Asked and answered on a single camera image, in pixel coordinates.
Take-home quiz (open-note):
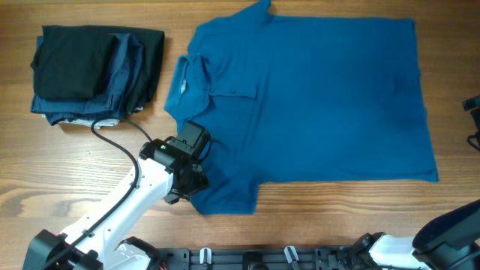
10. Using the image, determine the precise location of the black folded garment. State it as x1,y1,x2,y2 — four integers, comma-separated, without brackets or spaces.
31,25,165,114

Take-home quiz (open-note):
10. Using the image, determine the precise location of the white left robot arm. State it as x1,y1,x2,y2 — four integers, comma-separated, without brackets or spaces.
22,137,211,269

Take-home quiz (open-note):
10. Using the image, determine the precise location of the white folded garment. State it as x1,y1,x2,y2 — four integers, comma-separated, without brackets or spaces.
41,114,119,129

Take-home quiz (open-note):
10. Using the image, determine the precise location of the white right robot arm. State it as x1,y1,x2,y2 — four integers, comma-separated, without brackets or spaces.
347,200,479,270

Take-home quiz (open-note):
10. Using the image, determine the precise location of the blue polo shirt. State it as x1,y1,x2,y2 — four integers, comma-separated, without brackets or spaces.
164,1,439,215

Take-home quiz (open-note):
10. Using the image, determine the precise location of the navy folded garment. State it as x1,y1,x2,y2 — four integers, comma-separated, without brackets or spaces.
30,33,144,126

